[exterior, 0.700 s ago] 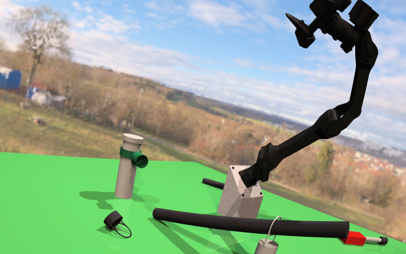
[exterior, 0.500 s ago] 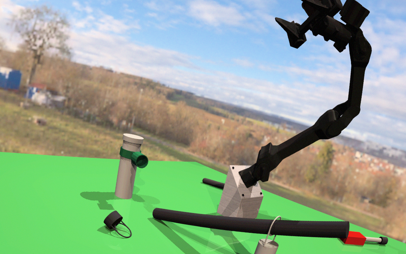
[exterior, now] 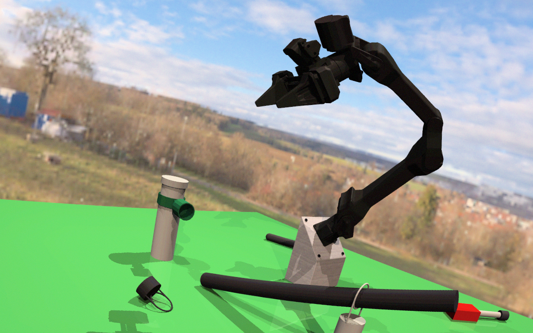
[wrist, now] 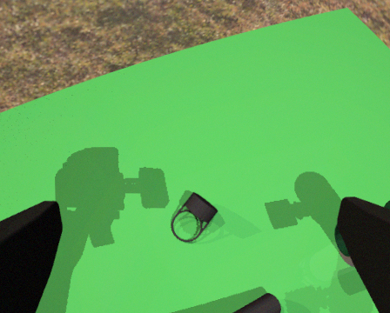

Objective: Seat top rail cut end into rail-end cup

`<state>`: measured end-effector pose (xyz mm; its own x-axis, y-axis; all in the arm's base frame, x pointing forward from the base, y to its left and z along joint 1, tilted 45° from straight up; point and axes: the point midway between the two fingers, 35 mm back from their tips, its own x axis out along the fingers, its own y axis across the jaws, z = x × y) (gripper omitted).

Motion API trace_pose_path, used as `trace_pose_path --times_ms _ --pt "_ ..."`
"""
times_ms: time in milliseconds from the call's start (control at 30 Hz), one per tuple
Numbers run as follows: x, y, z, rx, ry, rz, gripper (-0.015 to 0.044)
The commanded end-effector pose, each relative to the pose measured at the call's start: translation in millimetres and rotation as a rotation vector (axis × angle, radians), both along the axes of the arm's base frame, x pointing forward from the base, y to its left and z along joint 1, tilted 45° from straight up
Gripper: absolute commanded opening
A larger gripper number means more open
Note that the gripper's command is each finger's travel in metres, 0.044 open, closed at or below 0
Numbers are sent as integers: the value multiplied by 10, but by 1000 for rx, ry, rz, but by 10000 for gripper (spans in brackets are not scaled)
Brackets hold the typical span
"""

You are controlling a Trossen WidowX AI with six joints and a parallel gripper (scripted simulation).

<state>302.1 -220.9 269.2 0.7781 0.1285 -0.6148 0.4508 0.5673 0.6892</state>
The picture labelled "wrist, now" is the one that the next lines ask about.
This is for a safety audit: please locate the dark green band with cup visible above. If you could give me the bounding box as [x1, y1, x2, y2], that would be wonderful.
[334, 201, 390, 257]

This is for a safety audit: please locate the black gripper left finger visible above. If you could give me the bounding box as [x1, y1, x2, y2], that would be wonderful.
[0, 201, 63, 313]

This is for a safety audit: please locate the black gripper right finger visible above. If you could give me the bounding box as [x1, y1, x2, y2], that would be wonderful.
[338, 196, 390, 313]

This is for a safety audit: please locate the black rail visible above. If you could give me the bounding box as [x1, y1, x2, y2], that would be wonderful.
[234, 293, 282, 313]

